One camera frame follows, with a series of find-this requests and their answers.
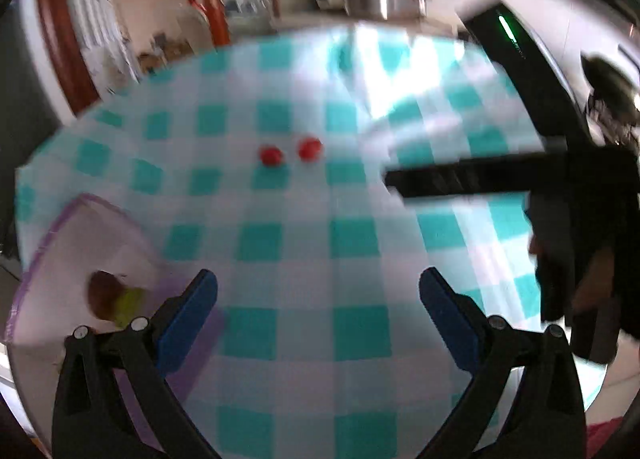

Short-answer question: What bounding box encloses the teal white checkered tablecloth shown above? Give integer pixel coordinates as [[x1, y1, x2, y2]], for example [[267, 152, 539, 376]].
[[16, 27, 541, 458]]

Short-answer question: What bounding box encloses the red tomato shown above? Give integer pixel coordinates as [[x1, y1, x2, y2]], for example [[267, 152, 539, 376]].
[[258, 145, 284, 168], [297, 136, 323, 164]]

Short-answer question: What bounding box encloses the green apple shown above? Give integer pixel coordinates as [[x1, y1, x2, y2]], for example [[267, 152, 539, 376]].
[[113, 288, 145, 329]]

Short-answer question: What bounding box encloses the dark red apple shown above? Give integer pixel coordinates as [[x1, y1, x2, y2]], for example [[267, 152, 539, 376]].
[[87, 271, 126, 321]]

